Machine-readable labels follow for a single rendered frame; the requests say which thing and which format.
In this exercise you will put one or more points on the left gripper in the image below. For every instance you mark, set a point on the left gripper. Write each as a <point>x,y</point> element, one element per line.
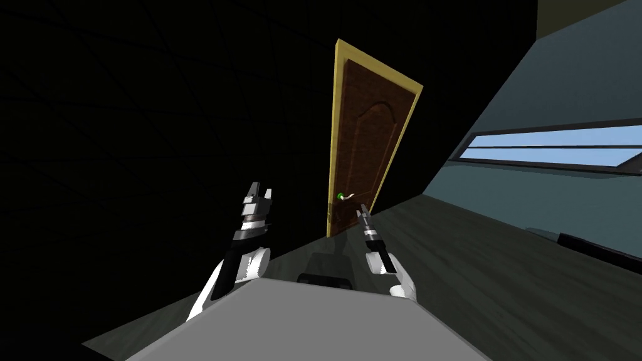
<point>254,206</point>

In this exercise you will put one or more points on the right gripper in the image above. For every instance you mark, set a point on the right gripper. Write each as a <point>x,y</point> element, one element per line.
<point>366,221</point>

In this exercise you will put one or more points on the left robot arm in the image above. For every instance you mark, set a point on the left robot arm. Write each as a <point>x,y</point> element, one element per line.
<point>239,260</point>

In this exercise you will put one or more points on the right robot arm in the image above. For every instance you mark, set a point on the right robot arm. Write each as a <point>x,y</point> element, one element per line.
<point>383,260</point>

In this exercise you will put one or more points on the brown wooden door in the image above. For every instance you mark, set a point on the brown wooden door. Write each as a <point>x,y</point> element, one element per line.
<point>365,150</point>

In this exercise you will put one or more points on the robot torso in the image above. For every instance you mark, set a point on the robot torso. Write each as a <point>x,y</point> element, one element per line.
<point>306,321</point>

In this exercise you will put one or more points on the window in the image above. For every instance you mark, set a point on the window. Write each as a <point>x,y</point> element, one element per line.
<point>551,149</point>

